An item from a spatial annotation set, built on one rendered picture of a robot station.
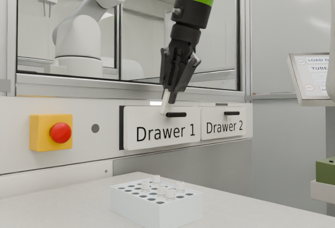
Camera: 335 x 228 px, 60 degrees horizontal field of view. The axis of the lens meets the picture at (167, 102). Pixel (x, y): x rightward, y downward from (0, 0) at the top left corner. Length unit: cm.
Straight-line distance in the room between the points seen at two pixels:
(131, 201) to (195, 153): 55
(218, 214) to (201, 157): 53
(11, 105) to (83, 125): 16
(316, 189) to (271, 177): 181
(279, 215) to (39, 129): 44
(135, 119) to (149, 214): 36
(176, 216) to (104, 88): 40
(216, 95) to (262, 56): 153
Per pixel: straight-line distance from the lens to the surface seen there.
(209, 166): 104
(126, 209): 46
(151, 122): 77
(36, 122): 60
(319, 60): 158
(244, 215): 49
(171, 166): 89
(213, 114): 101
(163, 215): 40
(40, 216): 50
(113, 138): 74
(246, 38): 127
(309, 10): 246
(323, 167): 73
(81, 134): 69
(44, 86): 65
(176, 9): 72
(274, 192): 256
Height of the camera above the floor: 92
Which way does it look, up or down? 1 degrees up
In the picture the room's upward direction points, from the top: straight up
